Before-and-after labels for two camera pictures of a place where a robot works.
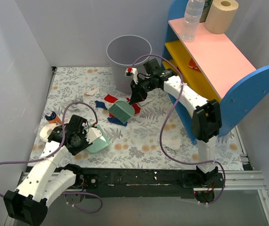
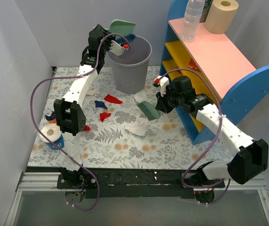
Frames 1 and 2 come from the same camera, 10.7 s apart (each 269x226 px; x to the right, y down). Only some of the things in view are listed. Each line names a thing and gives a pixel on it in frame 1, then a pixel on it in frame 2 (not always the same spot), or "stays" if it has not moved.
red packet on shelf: x=192 y=64 stays
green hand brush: x=122 y=110 → x=150 y=112
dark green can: x=207 y=4 stays
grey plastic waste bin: x=125 y=52 stays
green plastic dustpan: x=99 y=144 → x=122 y=28
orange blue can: x=52 y=118 stays
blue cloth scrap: x=114 y=120 → x=130 y=37
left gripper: x=87 y=143 → x=108 y=41
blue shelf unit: x=219 y=67 stays
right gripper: x=138 y=88 → x=161 y=103
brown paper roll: x=221 y=16 stays
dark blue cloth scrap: x=101 y=105 stays
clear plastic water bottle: x=192 y=14 stays
